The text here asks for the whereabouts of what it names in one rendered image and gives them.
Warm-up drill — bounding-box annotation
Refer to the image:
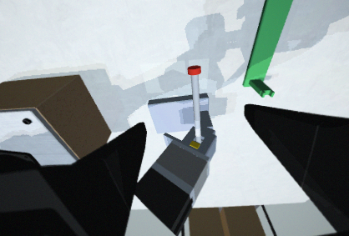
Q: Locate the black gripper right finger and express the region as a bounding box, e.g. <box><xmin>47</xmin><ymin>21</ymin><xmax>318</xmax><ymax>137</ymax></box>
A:
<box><xmin>244</xmin><ymin>103</ymin><xmax>349</xmax><ymax>233</ymax></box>

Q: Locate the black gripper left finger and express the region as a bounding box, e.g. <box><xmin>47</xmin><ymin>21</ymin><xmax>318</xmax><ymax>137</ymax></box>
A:
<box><xmin>0</xmin><ymin>122</ymin><xmax>147</xmax><ymax>236</ymax></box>

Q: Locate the grey pin with red cap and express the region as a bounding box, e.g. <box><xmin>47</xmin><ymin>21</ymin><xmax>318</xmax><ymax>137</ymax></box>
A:
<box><xmin>187</xmin><ymin>65</ymin><xmax>201</xmax><ymax>143</ymax></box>

